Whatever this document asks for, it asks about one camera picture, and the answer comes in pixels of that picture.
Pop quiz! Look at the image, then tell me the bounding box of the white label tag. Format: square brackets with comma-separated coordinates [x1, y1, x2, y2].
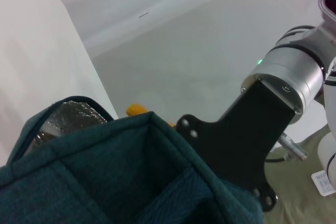
[311, 170, 336, 197]

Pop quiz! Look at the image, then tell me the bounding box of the dark teal lunch bag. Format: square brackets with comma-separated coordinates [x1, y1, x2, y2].
[0, 95, 265, 224]

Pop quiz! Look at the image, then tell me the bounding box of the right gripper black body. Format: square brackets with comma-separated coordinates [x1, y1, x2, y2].
[175, 79, 297, 213]

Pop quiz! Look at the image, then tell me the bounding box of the yellow banana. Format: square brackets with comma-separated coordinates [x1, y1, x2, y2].
[127, 104, 177, 128]

